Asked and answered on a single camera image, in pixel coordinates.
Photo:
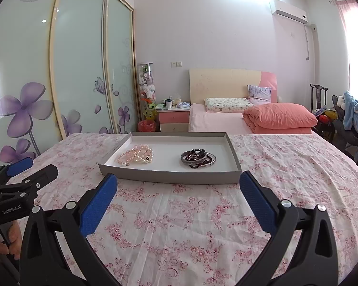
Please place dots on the blue cloth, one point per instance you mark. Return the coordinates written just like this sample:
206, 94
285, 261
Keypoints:
183, 105

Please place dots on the lilac pillow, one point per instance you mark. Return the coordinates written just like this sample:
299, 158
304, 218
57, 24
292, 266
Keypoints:
259, 93

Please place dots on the grey cardboard tray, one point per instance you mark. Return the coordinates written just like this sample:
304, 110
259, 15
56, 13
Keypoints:
167, 143

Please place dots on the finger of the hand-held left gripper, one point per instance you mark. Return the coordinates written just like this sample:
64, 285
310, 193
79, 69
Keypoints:
41, 175
19, 166

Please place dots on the floral print pillow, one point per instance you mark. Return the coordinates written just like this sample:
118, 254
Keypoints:
226, 104

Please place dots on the pink curtain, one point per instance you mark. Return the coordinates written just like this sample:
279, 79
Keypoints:
343, 9

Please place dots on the wall switch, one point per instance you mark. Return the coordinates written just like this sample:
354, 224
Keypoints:
176, 63

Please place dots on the blue plush robe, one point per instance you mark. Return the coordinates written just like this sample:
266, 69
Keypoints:
353, 110

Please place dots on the dark wooden chair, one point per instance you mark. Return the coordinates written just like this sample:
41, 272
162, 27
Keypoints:
318, 95

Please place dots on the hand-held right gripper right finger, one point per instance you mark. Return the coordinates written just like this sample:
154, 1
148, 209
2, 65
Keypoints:
256, 202

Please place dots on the pink nightstand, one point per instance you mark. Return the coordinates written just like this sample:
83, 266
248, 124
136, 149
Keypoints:
173, 117

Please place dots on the colourful toy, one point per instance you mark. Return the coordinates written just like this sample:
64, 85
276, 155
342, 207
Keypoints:
328, 116

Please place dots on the dark and white mug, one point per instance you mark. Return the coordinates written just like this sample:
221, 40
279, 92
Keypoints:
168, 103

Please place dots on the pink bed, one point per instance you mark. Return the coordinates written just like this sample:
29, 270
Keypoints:
214, 119

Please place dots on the black office chair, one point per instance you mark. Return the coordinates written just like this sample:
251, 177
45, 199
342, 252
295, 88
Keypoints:
343, 134

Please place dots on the person's left hand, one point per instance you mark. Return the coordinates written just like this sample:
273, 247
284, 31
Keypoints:
15, 241

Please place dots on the white pipe duct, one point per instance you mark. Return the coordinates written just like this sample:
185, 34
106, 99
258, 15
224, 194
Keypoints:
315, 53

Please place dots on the plush toy display tube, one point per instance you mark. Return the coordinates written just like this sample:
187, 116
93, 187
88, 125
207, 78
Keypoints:
146, 89

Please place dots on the white air conditioner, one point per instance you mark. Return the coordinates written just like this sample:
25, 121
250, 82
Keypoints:
286, 10

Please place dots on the floral sliding wardrobe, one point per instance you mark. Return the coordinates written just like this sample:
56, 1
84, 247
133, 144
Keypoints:
77, 50

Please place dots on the silver bangle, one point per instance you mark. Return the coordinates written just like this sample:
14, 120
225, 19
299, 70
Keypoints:
182, 157
215, 158

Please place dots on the pink floral tablecloth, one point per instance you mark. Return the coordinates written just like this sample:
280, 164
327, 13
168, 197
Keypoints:
182, 229

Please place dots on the beige pink headboard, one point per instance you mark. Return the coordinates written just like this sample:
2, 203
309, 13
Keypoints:
217, 83

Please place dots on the folded coral duvet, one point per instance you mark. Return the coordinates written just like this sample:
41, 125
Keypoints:
277, 116

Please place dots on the trash bin with red bag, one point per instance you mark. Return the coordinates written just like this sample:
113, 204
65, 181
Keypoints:
147, 126

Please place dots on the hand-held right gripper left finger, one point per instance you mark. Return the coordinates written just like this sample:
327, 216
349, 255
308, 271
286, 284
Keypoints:
98, 202

